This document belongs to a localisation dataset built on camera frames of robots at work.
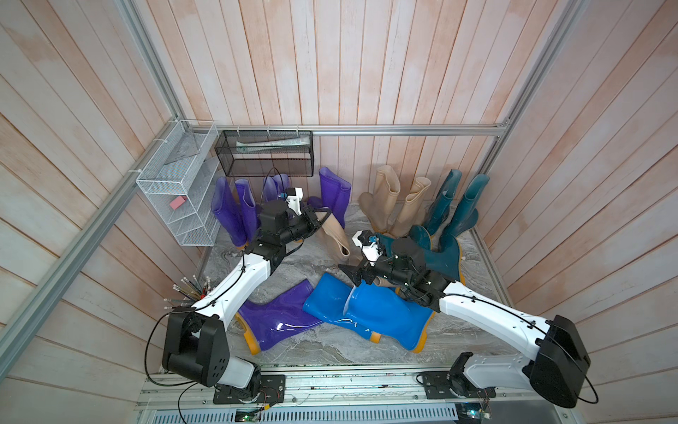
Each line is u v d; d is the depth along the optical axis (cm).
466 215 88
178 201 82
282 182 92
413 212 98
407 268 59
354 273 65
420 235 101
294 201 72
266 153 104
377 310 76
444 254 94
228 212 91
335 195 95
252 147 90
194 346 42
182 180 69
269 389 73
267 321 83
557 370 39
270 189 92
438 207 93
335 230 73
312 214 69
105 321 63
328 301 86
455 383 66
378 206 102
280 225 59
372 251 63
